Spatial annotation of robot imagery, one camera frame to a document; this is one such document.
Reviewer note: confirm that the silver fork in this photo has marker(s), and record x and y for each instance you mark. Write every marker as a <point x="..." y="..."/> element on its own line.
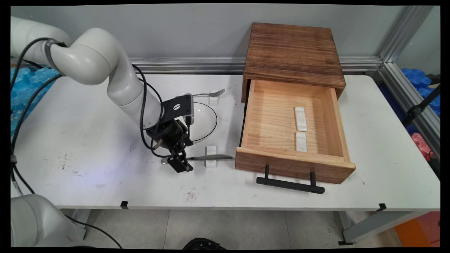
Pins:
<point x="202" y="94"/>

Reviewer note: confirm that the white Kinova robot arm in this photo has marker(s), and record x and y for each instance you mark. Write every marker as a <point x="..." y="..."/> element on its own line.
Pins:
<point x="95" y="56"/>

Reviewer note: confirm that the orange box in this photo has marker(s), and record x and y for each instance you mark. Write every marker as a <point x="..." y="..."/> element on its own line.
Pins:
<point x="422" y="232"/>

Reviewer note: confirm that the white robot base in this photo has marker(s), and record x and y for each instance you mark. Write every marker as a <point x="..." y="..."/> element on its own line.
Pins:
<point x="31" y="221"/>

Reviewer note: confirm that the white plate with black rim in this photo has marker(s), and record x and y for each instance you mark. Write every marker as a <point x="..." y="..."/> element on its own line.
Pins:
<point x="205" y="119"/>

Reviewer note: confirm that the light wooden drawer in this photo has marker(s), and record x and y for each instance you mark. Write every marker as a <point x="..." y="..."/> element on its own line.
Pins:
<point x="270" y="123"/>

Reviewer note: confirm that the black round object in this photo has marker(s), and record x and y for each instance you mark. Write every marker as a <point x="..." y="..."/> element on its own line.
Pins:
<point x="204" y="244"/>

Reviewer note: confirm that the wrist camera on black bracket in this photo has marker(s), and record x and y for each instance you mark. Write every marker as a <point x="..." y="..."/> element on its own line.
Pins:
<point x="177" y="105"/>

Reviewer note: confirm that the silver table knife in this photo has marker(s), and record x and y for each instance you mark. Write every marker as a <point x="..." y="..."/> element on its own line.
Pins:
<point x="222" y="157"/>

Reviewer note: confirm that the aluminium frame rail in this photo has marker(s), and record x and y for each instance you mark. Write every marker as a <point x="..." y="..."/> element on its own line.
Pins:
<point x="175" y="65"/>
<point x="407" y="95"/>

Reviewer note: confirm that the red plastic bag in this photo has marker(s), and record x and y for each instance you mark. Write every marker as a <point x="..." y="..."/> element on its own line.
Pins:
<point x="420" y="144"/>

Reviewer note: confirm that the dark wooden cabinet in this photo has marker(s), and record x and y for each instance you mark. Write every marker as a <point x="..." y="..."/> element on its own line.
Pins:
<point x="291" y="49"/>

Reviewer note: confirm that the aluminium frame post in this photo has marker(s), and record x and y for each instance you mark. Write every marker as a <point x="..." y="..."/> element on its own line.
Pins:
<point x="404" y="31"/>

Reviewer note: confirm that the white cutlery rest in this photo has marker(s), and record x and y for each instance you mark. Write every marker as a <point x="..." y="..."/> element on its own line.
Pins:
<point x="213" y="101"/>
<point x="301" y="142"/>
<point x="300" y="119"/>
<point x="211" y="163"/>

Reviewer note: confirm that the blue foam sheet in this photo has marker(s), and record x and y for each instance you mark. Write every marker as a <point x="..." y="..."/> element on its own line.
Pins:
<point x="416" y="77"/>
<point x="23" y="80"/>

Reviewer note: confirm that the black table edge clip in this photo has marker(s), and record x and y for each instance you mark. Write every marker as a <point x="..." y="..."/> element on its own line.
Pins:
<point x="124" y="205"/>
<point x="381" y="207"/>

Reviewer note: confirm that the grey table leg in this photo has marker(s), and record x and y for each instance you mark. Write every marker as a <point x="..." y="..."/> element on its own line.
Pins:
<point x="372" y="226"/>
<point x="81" y="218"/>

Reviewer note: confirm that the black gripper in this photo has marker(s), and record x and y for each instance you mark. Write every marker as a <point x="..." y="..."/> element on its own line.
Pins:
<point x="170" y="135"/>

